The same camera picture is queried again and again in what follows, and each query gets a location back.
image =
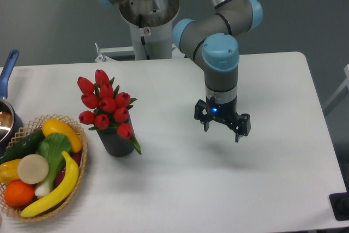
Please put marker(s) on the blue handled saucepan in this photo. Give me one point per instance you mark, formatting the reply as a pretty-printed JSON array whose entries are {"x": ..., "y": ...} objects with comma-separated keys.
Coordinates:
[{"x": 10, "y": 121}]

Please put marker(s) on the orange fruit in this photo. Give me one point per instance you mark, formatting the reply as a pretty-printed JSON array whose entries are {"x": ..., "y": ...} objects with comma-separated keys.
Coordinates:
[{"x": 18, "y": 194}]

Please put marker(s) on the black device at table edge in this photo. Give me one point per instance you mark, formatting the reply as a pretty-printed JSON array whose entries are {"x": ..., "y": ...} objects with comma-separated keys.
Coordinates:
[{"x": 339, "y": 204}]

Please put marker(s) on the dark grey ribbed vase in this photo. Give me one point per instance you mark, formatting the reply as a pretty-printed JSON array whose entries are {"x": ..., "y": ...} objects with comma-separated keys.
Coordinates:
[{"x": 114, "y": 144}]

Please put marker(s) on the purple red vegetable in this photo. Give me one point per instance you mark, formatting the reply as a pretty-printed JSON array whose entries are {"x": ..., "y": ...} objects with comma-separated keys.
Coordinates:
[{"x": 59, "y": 178}]

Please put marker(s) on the green bok choy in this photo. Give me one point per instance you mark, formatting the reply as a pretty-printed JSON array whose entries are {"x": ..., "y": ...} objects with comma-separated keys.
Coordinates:
[{"x": 51, "y": 149}]

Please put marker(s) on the yellow bell pepper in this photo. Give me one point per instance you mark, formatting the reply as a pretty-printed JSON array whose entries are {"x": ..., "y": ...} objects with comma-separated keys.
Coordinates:
[{"x": 8, "y": 171}]

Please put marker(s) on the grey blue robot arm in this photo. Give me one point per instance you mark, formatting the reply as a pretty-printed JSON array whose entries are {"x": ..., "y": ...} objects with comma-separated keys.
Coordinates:
[{"x": 211, "y": 44}]

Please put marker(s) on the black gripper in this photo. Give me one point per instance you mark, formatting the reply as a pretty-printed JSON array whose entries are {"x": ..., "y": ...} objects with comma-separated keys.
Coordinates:
[{"x": 221, "y": 107}]

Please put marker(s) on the green cucumber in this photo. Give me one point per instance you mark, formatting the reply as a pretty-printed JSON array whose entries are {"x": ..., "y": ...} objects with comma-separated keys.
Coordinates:
[{"x": 27, "y": 145}]

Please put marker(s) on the white furniture frame right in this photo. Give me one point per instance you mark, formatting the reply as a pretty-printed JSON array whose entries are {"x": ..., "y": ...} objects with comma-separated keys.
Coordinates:
[{"x": 337, "y": 96}]

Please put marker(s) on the red tulip bouquet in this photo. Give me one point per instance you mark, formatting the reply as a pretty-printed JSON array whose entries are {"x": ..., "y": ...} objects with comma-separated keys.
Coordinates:
[{"x": 107, "y": 107}]

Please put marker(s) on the yellow banana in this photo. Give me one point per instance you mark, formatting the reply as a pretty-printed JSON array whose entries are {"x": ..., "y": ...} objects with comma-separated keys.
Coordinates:
[{"x": 55, "y": 197}]

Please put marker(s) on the woven wicker basket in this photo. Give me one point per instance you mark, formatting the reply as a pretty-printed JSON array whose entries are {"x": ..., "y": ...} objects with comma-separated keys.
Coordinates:
[{"x": 27, "y": 129}]

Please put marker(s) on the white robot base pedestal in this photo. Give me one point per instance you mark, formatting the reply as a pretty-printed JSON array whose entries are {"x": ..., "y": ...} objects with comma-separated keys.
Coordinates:
[{"x": 150, "y": 23}]

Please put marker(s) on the beige round disc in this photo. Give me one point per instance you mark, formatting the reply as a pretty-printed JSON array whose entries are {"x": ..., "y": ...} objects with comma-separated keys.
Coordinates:
[{"x": 32, "y": 169}]

